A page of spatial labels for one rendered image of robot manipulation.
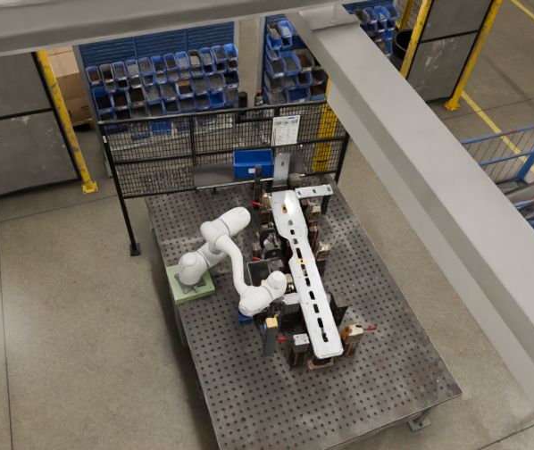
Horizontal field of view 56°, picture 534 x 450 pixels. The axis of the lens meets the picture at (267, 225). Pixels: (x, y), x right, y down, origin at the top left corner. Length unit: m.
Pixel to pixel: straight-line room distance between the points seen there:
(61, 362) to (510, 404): 3.60
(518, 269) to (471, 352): 3.91
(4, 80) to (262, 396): 3.09
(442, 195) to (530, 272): 0.17
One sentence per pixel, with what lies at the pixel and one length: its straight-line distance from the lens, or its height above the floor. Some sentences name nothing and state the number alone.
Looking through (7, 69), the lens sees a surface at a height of 1.49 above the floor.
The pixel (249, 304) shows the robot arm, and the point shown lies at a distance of 2.58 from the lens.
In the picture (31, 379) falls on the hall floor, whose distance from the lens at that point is 4.46.
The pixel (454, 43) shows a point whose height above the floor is 0.94.
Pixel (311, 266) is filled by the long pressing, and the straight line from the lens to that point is 3.50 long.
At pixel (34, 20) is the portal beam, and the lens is 1.00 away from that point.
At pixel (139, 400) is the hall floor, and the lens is 4.18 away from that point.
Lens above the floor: 3.91
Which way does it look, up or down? 52 degrees down
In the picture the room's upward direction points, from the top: 5 degrees clockwise
